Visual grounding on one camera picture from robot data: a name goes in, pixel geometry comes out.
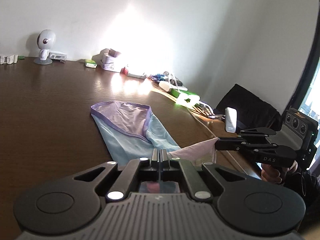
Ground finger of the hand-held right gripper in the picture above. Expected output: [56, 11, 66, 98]
[215, 144, 278, 158]
[215, 127, 277, 145]

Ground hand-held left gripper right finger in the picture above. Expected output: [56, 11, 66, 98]
[160, 148, 247, 202]

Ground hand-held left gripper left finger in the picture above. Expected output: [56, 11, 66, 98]
[73, 148, 160, 202]

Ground pink and blue shorts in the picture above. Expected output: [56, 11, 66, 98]
[90, 101, 218, 193]

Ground person's right forearm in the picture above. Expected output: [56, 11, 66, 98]
[282, 165, 320, 222]

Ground person's right hand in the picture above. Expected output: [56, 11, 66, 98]
[261, 162, 298, 186]

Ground upright charger block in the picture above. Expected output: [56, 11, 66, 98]
[224, 107, 237, 133]

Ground bright green long box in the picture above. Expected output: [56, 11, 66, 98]
[169, 87, 201, 105]

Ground white power adapter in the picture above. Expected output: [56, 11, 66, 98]
[158, 81, 172, 92]

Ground black and white device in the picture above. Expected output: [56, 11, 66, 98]
[169, 77, 188, 91]

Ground pale green box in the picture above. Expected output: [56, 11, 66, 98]
[127, 72, 147, 80]

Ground white flat device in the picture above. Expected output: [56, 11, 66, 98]
[48, 52, 68, 61]

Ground white robot-shaped desk gadget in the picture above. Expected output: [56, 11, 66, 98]
[33, 29, 57, 66]

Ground white cable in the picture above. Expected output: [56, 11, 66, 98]
[167, 72, 220, 140]

